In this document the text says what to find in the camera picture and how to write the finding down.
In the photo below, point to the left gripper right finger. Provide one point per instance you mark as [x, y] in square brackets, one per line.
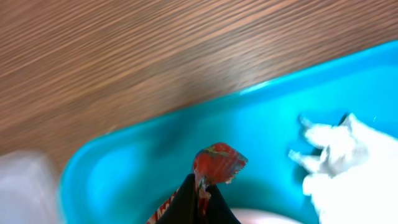
[218, 211]

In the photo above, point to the teal serving tray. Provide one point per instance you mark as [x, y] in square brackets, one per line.
[123, 176]

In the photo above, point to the pink plate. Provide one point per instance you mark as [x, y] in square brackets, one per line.
[252, 216]

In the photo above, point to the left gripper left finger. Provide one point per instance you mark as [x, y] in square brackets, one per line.
[181, 207]

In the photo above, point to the red snack wrapper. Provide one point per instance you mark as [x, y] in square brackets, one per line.
[213, 165]

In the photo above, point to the white napkin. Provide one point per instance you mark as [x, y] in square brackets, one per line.
[354, 179]

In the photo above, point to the clear plastic bin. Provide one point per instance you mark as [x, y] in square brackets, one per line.
[28, 189]

